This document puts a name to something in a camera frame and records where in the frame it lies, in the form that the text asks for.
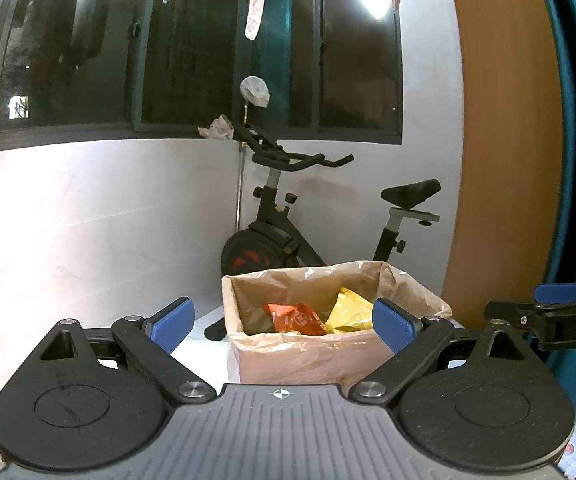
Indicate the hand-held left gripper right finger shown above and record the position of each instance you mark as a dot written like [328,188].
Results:
[393,326]

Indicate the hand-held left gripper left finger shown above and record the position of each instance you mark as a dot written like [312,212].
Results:
[172,325]

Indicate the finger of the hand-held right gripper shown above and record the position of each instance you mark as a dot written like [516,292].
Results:
[560,293]
[518,314]

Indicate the yellow snack packet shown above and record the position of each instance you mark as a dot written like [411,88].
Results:
[348,310]

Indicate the orange snack packet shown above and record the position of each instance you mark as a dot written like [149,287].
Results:
[295,319]

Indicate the cardboard box with plastic liner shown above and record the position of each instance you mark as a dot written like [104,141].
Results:
[293,360]

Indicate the black exercise bike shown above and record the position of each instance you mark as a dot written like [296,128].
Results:
[268,240]

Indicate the metal pole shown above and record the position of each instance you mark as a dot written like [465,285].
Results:
[241,180]

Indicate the wooden door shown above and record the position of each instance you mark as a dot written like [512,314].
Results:
[508,135]

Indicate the crumpled white cloth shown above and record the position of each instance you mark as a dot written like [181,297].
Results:
[216,129]

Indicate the white plastic bag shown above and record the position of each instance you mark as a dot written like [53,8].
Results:
[255,91]

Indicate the dark framed window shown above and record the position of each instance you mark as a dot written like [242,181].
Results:
[192,60]

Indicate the pale hanging garment strip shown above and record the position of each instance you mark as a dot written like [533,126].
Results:
[256,5]

